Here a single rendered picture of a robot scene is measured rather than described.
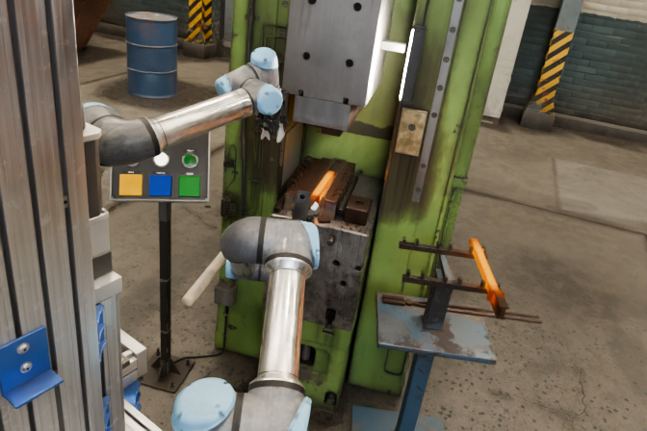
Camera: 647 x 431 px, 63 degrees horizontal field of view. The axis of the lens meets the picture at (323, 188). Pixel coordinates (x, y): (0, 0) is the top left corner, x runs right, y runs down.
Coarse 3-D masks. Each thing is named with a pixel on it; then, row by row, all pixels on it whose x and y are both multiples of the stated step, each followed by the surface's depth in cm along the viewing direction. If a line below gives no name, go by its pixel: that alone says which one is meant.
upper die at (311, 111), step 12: (300, 96) 184; (300, 108) 186; (312, 108) 185; (324, 108) 184; (336, 108) 183; (348, 108) 182; (360, 108) 209; (300, 120) 188; (312, 120) 187; (324, 120) 186; (336, 120) 185; (348, 120) 184
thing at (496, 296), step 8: (472, 240) 192; (480, 248) 187; (480, 256) 182; (480, 264) 177; (480, 272) 176; (488, 272) 173; (488, 280) 169; (488, 288) 166; (496, 288) 165; (488, 296) 163; (496, 296) 159; (504, 296) 159; (496, 304) 160; (504, 304) 156; (496, 312) 158; (504, 312) 155
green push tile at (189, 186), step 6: (180, 180) 189; (186, 180) 190; (192, 180) 190; (198, 180) 191; (180, 186) 189; (186, 186) 190; (192, 186) 190; (198, 186) 191; (180, 192) 189; (186, 192) 189; (192, 192) 190; (198, 192) 190
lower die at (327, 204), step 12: (312, 168) 226; (324, 168) 225; (300, 180) 214; (312, 180) 213; (336, 180) 215; (348, 180) 218; (288, 192) 202; (312, 192) 200; (324, 192) 201; (288, 204) 202; (324, 204) 199; (336, 204) 198; (324, 216) 201
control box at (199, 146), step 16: (176, 144) 191; (192, 144) 192; (208, 144) 193; (176, 160) 190; (208, 160) 193; (112, 176) 185; (144, 176) 187; (176, 176) 190; (208, 176) 192; (112, 192) 184; (144, 192) 187; (176, 192) 189; (208, 192) 192
